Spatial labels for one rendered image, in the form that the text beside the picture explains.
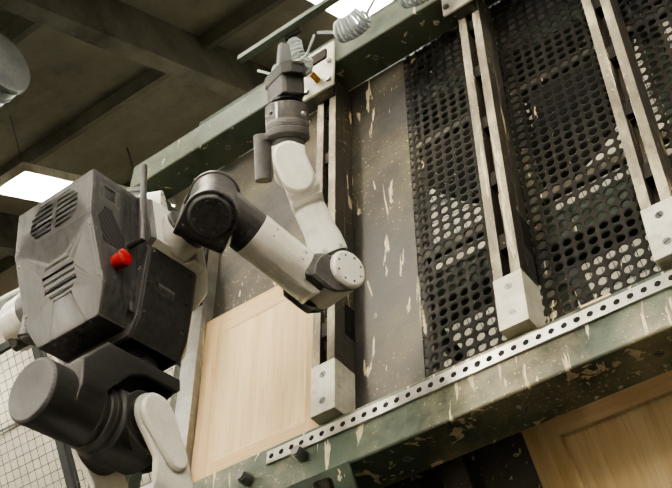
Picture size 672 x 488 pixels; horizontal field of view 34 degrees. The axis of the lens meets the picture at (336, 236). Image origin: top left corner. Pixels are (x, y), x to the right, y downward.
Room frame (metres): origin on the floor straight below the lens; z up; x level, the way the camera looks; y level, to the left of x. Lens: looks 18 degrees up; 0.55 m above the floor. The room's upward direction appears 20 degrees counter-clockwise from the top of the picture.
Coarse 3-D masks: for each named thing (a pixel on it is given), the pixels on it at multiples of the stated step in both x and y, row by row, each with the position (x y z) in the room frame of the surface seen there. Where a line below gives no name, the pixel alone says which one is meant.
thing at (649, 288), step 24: (648, 288) 1.87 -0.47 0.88; (600, 312) 1.91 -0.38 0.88; (528, 336) 1.98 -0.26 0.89; (552, 336) 1.94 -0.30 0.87; (480, 360) 2.02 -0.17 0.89; (504, 360) 1.99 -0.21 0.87; (432, 384) 2.06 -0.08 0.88; (384, 408) 2.11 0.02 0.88; (312, 432) 2.19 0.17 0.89; (336, 432) 2.15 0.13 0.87
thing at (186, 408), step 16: (208, 256) 2.71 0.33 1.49; (208, 272) 2.69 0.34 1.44; (208, 288) 2.67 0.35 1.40; (208, 304) 2.65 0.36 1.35; (192, 320) 2.62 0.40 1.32; (208, 320) 2.63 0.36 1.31; (192, 336) 2.59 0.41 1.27; (192, 352) 2.57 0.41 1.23; (192, 368) 2.54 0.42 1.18; (192, 384) 2.51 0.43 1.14; (192, 400) 2.49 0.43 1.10; (176, 416) 2.50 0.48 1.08; (192, 416) 2.48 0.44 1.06; (192, 432) 2.46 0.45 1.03; (192, 448) 2.45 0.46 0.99
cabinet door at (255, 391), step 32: (224, 320) 2.59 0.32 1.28; (256, 320) 2.52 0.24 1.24; (288, 320) 2.45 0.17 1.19; (224, 352) 2.54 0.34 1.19; (256, 352) 2.47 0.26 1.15; (288, 352) 2.40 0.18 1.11; (224, 384) 2.49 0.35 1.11; (256, 384) 2.42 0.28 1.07; (288, 384) 2.36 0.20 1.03; (224, 416) 2.44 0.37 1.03; (256, 416) 2.37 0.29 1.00; (288, 416) 2.32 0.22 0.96; (224, 448) 2.39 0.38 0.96; (256, 448) 2.33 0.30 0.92; (192, 480) 2.40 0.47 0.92
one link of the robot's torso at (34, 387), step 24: (48, 360) 1.71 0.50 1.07; (96, 360) 1.77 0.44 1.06; (120, 360) 1.82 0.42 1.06; (144, 360) 1.89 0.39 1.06; (24, 384) 1.73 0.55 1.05; (48, 384) 1.69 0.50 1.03; (72, 384) 1.72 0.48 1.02; (96, 384) 1.76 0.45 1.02; (120, 384) 1.92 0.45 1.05; (144, 384) 1.94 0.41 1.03; (168, 384) 1.92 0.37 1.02; (24, 408) 1.71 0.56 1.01; (48, 408) 1.69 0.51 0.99; (72, 408) 1.72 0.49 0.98; (96, 408) 1.76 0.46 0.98; (48, 432) 1.74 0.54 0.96; (72, 432) 1.75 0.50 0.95; (96, 432) 1.78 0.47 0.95
